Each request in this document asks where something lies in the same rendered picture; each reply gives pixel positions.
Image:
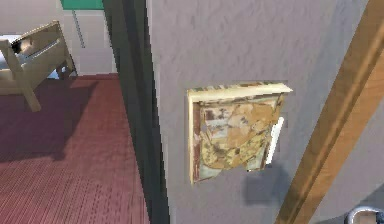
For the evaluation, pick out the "brown wooden door frame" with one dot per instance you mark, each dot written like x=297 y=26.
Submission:
x=336 y=126

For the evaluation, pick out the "green rectangular panel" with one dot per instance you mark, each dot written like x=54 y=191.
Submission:
x=82 y=4

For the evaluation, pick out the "tan wooden bed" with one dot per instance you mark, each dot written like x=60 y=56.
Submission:
x=40 y=58

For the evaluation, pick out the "white small bar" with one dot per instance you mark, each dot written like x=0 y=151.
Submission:
x=275 y=140

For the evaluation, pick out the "framed mottled brown picture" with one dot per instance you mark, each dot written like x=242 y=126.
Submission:
x=233 y=133

